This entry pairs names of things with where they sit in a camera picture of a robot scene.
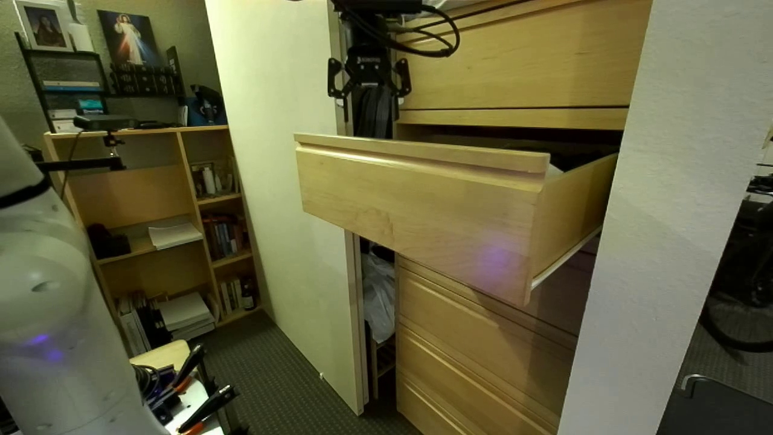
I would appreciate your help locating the black metal rack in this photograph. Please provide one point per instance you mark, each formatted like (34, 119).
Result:
(145, 79)

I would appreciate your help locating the black bag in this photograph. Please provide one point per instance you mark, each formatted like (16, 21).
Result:
(109, 242)

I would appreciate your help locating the framed photo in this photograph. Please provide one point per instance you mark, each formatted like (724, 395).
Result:
(46, 26)

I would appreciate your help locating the black marker pen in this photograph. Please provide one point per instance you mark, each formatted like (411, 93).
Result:
(182, 369)
(210, 406)

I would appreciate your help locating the light wooden dresser drawer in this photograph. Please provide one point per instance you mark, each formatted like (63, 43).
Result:
(418, 413)
(418, 209)
(563, 297)
(450, 386)
(467, 339)

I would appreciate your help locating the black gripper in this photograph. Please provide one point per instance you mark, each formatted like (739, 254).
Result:
(370, 68)

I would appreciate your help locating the dark blue bag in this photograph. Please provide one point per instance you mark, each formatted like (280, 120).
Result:
(206, 103)

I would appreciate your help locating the white plastic bag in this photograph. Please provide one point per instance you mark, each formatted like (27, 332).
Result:
(379, 293)

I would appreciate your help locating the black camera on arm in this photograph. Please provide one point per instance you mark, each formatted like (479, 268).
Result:
(80, 161)

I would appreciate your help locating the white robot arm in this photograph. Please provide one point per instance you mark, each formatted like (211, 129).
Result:
(49, 305)

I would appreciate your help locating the religious figure painting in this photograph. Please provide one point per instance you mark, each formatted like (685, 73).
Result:
(129, 39)

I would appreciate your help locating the light wood dresser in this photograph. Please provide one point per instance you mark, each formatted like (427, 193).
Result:
(524, 55)

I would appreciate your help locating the white paper stack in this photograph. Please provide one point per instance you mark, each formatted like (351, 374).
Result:
(173, 233)

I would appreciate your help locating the wooden stool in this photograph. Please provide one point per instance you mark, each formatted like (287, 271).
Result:
(381, 362)

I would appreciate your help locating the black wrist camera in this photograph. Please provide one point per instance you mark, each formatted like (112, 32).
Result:
(379, 4)

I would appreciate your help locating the stack of binders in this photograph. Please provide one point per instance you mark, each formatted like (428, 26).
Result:
(185, 314)

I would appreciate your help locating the cream sliding closet door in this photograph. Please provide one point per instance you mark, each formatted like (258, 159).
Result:
(267, 120)

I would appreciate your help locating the wooden bookshelf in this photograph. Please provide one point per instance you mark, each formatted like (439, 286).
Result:
(145, 193)

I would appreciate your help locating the yellow paper sheet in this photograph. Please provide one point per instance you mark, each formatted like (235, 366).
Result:
(158, 352)

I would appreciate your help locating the row of books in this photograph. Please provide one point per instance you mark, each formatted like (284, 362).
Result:
(211, 180)
(225, 236)
(237, 290)

